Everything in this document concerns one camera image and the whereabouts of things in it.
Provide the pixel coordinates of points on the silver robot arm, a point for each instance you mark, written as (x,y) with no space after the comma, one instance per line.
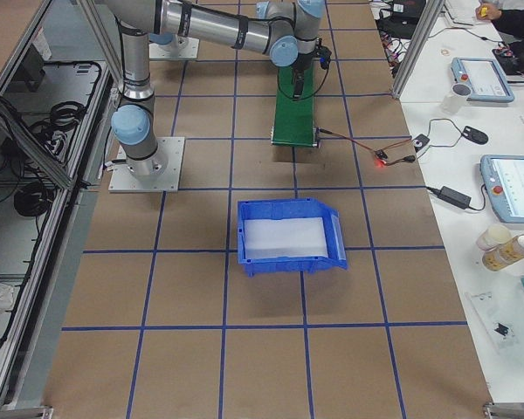
(285,32)

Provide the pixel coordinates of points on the clear bin label holder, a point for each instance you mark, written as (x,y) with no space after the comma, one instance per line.
(338,243)

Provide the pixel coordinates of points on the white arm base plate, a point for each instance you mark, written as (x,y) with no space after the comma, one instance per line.
(160,172)
(176,49)

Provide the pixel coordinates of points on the yellow drink can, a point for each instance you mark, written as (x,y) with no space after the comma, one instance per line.
(504,255)

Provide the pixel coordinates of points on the blue teach pendant near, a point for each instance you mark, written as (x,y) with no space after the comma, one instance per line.
(503,176)

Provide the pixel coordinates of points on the white mug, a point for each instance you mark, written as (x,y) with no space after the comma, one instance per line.
(456,98)

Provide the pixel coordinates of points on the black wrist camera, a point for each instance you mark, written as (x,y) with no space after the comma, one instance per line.
(323,54)

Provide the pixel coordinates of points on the white foam bin liner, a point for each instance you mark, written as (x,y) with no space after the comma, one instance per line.
(289,238)

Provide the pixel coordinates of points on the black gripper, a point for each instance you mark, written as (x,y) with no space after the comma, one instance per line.
(300,64)

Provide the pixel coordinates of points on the aluminium frame post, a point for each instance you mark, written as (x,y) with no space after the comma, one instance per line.
(422,32)

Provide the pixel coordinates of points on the black power adapter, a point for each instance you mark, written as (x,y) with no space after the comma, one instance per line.
(451,196)

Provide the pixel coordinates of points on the blue plastic bin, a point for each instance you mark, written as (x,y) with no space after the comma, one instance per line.
(277,209)

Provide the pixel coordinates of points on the blue teach pendant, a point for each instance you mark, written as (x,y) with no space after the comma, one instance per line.
(503,176)
(484,77)

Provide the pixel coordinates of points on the blue teach pendant far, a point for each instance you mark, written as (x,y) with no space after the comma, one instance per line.
(484,77)

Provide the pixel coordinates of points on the green conveyor belt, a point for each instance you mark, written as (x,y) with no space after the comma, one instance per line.
(293,124)

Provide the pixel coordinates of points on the small sensor board red light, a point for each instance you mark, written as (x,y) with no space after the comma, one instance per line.
(381,159)

